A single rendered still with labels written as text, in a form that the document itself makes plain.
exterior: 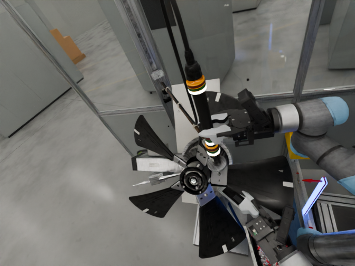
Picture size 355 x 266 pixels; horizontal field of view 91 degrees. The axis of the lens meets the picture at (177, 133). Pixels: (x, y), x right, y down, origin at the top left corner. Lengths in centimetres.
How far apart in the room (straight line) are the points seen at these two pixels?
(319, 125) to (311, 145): 7
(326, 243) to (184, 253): 142
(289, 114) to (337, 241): 34
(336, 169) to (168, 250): 166
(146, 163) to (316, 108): 77
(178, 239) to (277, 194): 138
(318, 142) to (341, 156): 6
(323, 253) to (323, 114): 38
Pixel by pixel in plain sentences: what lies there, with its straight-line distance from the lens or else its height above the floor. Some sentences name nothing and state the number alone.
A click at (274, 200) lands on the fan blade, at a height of 117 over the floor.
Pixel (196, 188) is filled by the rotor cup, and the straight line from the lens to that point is 73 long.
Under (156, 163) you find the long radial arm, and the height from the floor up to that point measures 113.
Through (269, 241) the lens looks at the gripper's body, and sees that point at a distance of 67.
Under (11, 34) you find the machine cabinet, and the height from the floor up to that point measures 167.
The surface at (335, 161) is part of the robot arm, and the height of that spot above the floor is 139.
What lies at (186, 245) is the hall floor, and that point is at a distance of 194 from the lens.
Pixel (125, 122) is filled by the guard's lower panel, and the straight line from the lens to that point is 183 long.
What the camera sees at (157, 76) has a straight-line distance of 105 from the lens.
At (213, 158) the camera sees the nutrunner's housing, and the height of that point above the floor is 134.
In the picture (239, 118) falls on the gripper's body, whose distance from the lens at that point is 51.
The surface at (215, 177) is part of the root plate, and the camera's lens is 74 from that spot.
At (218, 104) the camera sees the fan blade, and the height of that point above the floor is 142.
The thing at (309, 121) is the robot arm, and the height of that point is 147.
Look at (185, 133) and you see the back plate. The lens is 97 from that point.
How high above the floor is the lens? 185
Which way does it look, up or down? 44 degrees down
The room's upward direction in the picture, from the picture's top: 24 degrees counter-clockwise
